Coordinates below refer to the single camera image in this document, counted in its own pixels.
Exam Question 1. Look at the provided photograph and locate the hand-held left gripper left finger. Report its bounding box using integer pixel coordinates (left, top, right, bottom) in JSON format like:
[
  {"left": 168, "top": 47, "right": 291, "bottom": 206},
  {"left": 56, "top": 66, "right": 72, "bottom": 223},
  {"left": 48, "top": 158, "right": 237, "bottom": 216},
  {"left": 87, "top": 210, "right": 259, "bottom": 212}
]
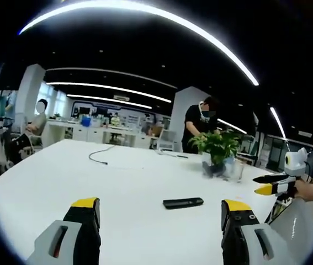
[{"left": 25, "top": 197, "right": 102, "bottom": 265}]

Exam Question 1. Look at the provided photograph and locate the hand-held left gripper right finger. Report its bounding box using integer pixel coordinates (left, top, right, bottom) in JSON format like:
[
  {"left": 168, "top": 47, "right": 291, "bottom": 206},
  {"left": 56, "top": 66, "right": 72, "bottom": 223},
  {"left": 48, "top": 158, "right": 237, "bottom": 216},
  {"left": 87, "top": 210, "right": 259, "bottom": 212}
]
[{"left": 221, "top": 199, "right": 295, "bottom": 265}]

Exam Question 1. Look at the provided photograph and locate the black remote control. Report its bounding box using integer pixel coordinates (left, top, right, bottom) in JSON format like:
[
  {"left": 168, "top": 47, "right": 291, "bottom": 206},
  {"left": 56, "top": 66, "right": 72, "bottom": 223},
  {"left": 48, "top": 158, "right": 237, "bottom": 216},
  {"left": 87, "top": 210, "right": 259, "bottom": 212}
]
[{"left": 162, "top": 197, "right": 204, "bottom": 210}]

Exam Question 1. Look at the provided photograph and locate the person's right hand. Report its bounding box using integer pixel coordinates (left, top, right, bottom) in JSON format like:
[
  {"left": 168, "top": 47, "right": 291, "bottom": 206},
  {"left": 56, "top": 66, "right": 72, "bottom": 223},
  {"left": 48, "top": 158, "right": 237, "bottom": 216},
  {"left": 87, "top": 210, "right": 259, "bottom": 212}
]
[{"left": 294, "top": 179, "right": 311, "bottom": 200}]

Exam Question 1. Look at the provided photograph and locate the clear glass container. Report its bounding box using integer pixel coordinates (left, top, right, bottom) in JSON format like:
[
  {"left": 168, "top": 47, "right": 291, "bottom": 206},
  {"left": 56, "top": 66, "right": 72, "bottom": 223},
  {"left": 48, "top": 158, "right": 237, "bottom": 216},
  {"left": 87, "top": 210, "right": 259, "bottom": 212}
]
[{"left": 224, "top": 157, "right": 246, "bottom": 183}]

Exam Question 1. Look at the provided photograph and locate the green potted plant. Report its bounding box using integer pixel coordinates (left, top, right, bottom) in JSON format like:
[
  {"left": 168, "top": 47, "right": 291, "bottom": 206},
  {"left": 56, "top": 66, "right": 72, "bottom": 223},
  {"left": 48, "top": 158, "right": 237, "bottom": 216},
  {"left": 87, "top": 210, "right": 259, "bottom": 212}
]
[{"left": 188, "top": 130, "right": 242, "bottom": 177}]

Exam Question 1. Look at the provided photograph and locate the white counter desk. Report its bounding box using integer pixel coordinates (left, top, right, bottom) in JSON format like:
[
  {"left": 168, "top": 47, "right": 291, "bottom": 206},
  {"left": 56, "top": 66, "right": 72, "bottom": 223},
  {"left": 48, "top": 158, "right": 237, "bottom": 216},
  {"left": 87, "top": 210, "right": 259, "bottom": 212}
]
[{"left": 43, "top": 119, "right": 160, "bottom": 150}]

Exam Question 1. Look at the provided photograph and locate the white office chair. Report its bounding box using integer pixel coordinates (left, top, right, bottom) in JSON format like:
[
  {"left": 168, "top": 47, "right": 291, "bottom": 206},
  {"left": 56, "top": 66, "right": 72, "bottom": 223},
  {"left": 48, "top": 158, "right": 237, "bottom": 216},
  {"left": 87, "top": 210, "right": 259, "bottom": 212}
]
[{"left": 157, "top": 129, "right": 178, "bottom": 152}]

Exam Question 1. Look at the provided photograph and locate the black stand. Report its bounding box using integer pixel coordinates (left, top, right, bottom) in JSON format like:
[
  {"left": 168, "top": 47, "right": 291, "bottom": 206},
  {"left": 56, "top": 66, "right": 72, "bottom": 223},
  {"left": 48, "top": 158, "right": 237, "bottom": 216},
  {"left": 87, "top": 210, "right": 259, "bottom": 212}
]
[{"left": 0, "top": 62, "right": 19, "bottom": 177}]

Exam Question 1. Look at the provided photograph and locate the grey cable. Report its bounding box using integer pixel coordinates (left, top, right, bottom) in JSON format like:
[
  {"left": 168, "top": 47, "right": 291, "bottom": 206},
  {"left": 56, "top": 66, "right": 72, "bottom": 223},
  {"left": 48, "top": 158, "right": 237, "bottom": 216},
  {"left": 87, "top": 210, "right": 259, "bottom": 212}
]
[{"left": 88, "top": 145, "right": 116, "bottom": 166}]

